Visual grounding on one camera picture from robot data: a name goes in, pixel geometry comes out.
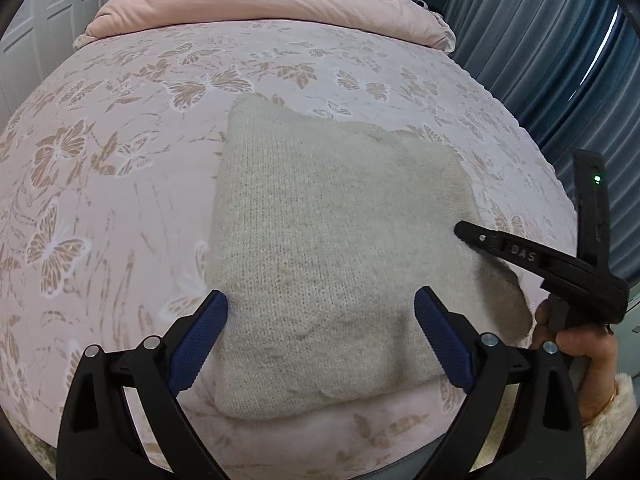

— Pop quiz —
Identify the pink butterfly bed blanket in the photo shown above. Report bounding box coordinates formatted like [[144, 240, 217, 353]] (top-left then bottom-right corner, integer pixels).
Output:
[[0, 18, 586, 480]]

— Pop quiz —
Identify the blue-grey curtain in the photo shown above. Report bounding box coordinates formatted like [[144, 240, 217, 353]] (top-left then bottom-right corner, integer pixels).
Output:
[[445, 0, 639, 282]]

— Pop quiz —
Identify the right hand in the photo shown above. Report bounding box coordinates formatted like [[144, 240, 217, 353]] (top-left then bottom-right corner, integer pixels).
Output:
[[532, 296, 618, 426]]

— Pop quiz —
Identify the pink folded duvet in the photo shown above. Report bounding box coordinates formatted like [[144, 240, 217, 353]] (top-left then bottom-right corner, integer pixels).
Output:
[[73, 0, 456, 53]]

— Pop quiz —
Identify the cream fluffy sleeve cuff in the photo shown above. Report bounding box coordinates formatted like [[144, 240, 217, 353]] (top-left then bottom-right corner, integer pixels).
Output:
[[582, 373, 637, 477]]

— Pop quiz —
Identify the beige heart-pattern knit sweater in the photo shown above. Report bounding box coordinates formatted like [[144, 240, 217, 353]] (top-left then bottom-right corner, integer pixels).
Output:
[[206, 94, 532, 420]]

